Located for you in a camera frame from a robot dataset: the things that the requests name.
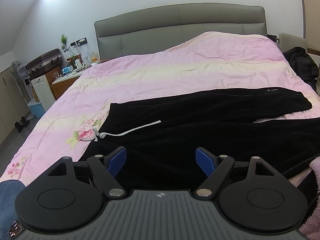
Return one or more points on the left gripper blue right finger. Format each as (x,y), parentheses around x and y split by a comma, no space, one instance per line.
(216,168)

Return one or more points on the beige chair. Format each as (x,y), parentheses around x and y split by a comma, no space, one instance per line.
(287,42)

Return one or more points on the pink fuzzy sleeve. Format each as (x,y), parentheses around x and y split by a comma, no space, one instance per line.
(310,188)

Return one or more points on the pink floral bed duvet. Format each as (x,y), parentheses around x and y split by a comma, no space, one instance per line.
(212,60)

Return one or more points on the black pants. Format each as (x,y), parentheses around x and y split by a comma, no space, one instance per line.
(240,123)

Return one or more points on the wooden nightstand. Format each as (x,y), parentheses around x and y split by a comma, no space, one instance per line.
(60,85)

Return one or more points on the grey upholstered headboard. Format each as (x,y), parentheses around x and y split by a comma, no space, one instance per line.
(152,30)

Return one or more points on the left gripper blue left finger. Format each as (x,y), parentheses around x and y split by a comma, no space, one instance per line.
(105,168)

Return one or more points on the black wall power outlet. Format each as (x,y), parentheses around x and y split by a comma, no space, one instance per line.
(79,42)

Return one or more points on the white cabinet appliance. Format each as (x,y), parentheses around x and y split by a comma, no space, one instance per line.
(44,92)

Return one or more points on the white pants drawstring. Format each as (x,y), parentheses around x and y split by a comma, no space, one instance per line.
(102,135)

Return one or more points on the blue plastic bin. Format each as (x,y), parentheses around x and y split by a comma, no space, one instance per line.
(36,108)

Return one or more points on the blue denim trouser leg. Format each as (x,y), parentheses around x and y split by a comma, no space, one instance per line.
(9,191)

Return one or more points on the black clothes pile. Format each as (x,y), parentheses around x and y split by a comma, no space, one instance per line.
(303,65)

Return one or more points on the small green potted plant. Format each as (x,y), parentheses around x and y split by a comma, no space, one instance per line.
(64,42)

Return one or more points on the standing electric fan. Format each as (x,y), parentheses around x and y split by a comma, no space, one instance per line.
(20,95)

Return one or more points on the drinking glass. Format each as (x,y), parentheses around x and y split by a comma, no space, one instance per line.
(56,75)

